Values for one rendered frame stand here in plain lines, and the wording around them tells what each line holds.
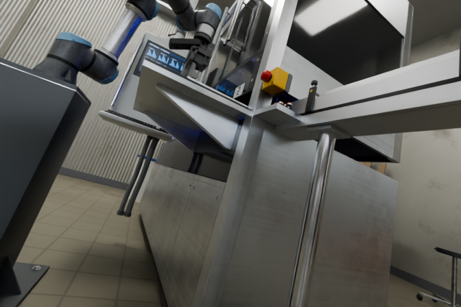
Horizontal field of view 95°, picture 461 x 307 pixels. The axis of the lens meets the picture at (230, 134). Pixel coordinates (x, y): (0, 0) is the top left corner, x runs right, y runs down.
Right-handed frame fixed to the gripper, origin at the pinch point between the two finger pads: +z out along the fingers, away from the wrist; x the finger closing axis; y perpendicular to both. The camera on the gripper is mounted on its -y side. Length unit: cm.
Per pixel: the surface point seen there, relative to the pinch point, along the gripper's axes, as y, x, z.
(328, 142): 43, -34, 11
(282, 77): 29.5, -21.4, -9.0
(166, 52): -9, 89, -53
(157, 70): -8.3, -10.9, 5.4
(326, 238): 78, -12, 40
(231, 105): 18.6, -10.8, 4.7
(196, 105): 8.6, -2.4, 7.5
